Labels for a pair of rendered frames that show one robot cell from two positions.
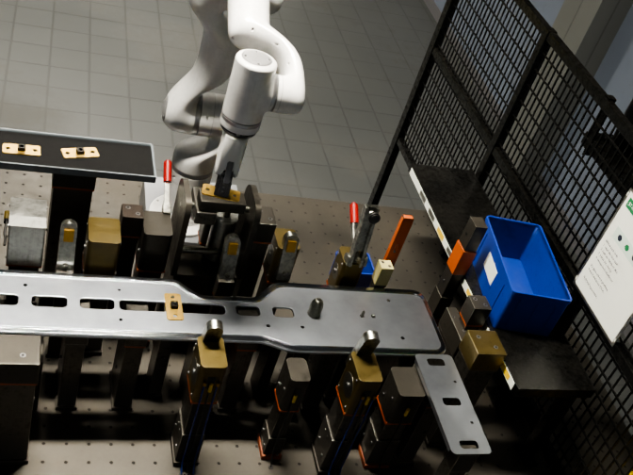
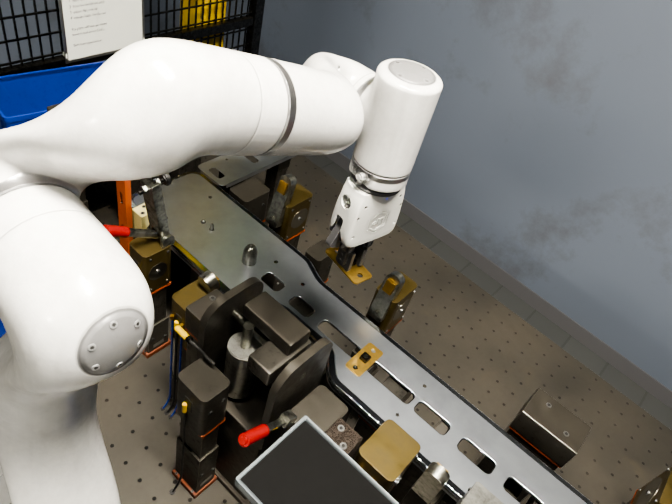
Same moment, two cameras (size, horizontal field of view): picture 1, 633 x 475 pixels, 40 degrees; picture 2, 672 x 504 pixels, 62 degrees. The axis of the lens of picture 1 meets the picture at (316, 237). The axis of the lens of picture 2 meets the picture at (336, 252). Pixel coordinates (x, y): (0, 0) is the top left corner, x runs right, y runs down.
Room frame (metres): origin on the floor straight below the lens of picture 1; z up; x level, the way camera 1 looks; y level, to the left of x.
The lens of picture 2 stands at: (1.96, 0.75, 1.91)
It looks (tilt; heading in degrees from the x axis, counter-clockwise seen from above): 43 degrees down; 234
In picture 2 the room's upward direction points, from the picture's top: 17 degrees clockwise
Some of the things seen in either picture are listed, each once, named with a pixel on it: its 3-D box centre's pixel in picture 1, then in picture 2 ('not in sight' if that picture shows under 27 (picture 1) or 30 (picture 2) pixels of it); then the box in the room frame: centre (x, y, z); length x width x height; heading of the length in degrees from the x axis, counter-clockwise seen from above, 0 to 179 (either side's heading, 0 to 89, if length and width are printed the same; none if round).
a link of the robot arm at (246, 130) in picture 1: (240, 119); (378, 168); (1.56, 0.23, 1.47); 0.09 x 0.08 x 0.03; 13
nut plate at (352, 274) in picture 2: (221, 190); (349, 261); (1.55, 0.23, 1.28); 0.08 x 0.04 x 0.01; 103
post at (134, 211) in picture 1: (121, 271); (317, 488); (1.61, 0.43, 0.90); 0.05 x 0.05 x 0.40; 24
